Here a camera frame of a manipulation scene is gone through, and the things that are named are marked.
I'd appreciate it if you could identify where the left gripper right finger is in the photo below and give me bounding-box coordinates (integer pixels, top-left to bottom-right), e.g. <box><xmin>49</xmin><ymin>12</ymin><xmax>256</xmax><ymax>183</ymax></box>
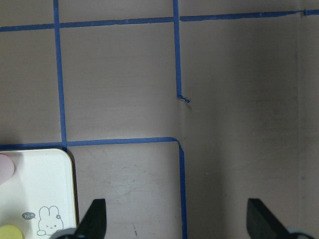
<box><xmin>246</xmin><ymin>198</ymin><xmax>291</xmax><ymax>239</ymax></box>

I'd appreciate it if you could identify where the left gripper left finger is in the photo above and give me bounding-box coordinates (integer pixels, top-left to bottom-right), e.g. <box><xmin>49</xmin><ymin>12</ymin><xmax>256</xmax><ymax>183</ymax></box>
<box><xmin>74</xmin><ymin>199</ymin><xmax>107</xmax><ymax>239</ymax></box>

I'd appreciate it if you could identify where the yellow plastic cup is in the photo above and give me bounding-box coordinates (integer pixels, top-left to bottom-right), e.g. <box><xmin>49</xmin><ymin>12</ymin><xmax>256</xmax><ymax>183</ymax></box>
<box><xmin>0</xmin><ymin>225</ymin><xmax>23</xmax><ymax>239</ymax></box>

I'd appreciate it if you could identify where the pink plastic cup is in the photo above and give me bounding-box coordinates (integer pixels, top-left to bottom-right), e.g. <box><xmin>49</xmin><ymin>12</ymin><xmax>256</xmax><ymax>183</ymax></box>
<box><xmin>0</xmin><ymin>154</ymin><xmax>14</xmax><ymax>184</ymax></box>

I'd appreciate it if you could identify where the cream serving tray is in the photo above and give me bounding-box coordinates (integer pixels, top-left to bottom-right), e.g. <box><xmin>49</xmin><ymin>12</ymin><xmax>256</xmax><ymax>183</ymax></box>
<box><xmin>0</xmin><ymin>148</ymin><xmax>77</xmax><ymax>239</ymax></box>

